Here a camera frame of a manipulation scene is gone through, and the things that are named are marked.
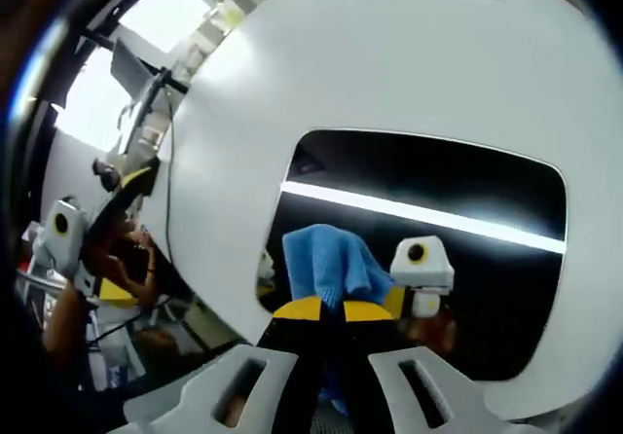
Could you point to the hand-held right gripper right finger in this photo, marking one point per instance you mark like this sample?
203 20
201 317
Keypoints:
379 336

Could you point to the blue cleaning cloth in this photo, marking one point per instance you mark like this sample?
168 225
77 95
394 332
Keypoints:
326 259

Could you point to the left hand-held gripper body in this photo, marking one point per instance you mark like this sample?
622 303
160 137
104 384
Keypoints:
61 239

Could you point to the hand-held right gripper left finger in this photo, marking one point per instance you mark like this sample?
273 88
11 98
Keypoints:
292 356

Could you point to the person's left hand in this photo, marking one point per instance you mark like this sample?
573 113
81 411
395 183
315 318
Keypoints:
119 259

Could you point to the small black device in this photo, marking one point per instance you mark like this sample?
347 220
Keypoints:
106 173

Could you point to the dark rectangular mirror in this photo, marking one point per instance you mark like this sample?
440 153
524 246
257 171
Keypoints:
487 298

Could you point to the desk monitor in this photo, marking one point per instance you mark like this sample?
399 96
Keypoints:
127 66

